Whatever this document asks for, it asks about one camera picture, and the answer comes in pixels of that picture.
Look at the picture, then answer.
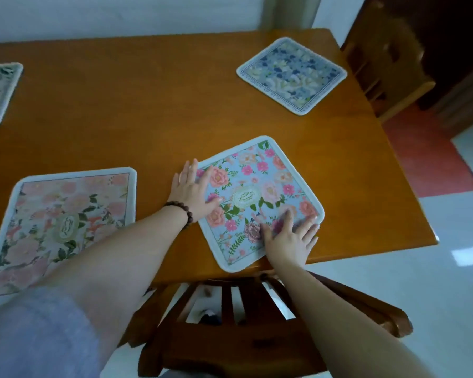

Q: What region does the person's left hand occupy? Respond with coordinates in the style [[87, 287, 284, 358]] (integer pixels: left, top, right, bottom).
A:
[[167, 158, 224, 224]]

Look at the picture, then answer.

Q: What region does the person's right hand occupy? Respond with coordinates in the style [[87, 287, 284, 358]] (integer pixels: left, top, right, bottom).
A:
[[259, 210, 321, 271]]

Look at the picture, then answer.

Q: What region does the light blue rose placemat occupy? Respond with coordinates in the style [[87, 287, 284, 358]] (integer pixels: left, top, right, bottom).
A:
[[196, 135, 325, 274]]

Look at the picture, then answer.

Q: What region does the pale pink floral placemat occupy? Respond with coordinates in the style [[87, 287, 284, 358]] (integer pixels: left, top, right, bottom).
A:
[[0, 167, 138, 309]]

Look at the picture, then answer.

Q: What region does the navy white floral placemat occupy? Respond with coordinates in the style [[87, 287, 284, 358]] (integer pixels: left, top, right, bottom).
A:
[[236, 36, 348, 116]]

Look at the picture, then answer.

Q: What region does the person's left forearm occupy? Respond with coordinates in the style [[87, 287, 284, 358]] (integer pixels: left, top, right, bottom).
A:
[[23, 206, 188, 351]]

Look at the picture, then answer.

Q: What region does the person's right forearm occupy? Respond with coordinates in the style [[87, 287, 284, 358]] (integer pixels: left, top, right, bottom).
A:
[[277, 263, 436, 378]]

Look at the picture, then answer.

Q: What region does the orange wooden table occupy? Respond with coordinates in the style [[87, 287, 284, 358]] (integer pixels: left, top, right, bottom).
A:
[[0, 28, 438, 316]]

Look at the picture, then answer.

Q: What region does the wooden dining chair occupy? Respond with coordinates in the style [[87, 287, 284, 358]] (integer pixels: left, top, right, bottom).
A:
[[341, 0, 436, 124], [118, 271, 414, 378]]

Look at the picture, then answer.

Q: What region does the red floor mat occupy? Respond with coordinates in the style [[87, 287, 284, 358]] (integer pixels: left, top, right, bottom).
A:
[[380, 102, 473, 200]]

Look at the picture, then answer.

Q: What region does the dark brown door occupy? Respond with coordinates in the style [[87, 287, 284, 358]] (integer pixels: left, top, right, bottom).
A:
[[362, 0, 473, 127]]

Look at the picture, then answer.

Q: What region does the brown bead bracelet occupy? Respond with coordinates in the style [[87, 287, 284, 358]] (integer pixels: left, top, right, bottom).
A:
[[163, 201, 194, 229]]

